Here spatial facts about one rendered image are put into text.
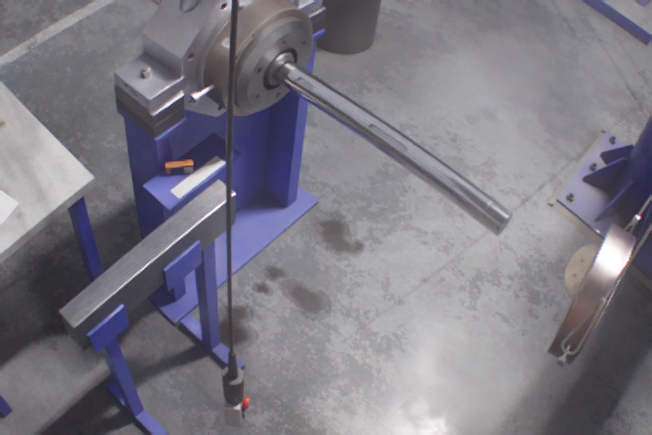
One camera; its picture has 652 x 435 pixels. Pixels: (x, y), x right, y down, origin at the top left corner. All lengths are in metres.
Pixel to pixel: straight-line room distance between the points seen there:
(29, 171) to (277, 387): 1.23
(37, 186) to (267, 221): 1.24
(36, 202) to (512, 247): 2.06
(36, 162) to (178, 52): 0.58
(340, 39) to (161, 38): 1.88
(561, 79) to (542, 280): 1.48
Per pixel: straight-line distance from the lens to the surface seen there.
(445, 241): 3.09
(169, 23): 1.99
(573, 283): 2.08
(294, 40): 2.01
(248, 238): 2.95
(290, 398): 2.64
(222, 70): 1.93
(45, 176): 2.13
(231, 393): 1.45
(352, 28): 3.70
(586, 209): 3.46
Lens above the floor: 2.44
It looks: 54 degrees down
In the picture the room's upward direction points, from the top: 10 degrees clockwise
